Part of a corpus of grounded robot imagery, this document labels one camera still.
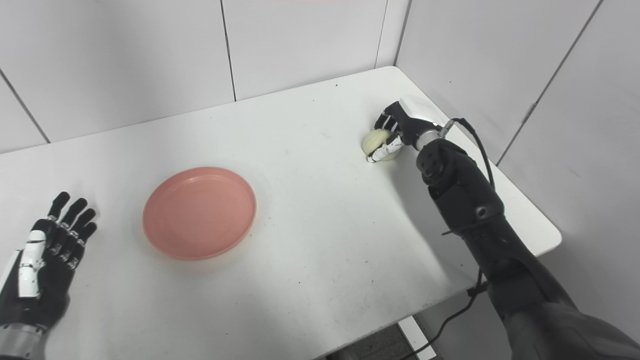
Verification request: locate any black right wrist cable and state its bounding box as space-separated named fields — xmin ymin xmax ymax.
xmin=400 ymin=117 xmax=497 ymax=360

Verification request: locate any white steamed bun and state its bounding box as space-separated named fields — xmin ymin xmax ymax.
xmin=361 ymin=128 xmax=402 ymax=162

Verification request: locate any pink round plate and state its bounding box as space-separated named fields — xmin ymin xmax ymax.
xmin=142 ymin=166 xmax=258 ymax=261

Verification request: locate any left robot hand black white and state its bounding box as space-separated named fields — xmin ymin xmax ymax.
xmin=0 ymin=191 xmax=98 ymax=331

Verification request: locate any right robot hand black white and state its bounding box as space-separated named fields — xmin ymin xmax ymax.
xmin=366 ymin=96 xmax=448 ymax=164

